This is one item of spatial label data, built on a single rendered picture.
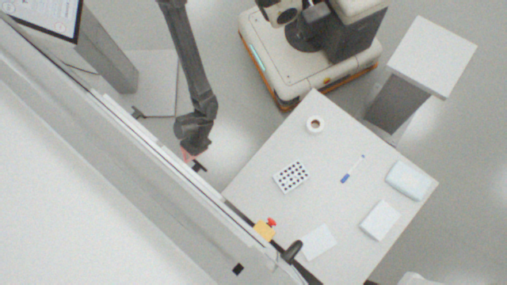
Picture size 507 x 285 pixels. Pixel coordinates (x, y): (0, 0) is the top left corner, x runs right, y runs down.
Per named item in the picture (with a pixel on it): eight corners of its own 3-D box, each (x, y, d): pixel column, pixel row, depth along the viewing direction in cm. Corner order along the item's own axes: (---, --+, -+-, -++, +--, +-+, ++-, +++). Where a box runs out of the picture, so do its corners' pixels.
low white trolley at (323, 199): (303, 137, 236) (313, 87, 163) (386, 204, 224) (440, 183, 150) (238, 210, 227) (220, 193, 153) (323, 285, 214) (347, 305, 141)
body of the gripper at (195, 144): (177, 145, 132) (184, 130, 127) (198, 134, 140) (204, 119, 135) (191, 157, 131) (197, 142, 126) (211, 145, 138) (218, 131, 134)
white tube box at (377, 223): (379, 200, 150) (382, 199, 145) (397, 215, 148) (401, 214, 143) (358, 226, 148) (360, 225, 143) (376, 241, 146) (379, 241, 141)
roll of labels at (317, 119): (313, 115, 160) (314, 112, 156) (326, 126, 158) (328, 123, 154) (302, 127, 159) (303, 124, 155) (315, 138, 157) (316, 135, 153)
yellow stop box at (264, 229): (262, 218, 142) (261, 217, 135) (277, 231, 141) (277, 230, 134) (253, 229, 141) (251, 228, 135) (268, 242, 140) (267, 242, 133)
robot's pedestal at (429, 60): (375, 82, 243) (417, 11, 170) (418, 107, 238) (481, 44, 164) (350, 121, 237) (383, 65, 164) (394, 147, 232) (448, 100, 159)
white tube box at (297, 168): (298, 160, 155) (299, 157, 152) (310, 177, 153) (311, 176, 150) (272, 177, 154) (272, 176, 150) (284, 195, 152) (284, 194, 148)
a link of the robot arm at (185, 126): (219, 103, 123) (203, 94, 129) (187, 108, 116) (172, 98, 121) (215, 138, 128) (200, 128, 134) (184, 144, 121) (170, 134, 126)
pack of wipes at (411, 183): (383, 181, 152) (386, 179, 147) (394, 161, 153) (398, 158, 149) (417, 203, 149) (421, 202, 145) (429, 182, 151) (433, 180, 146)
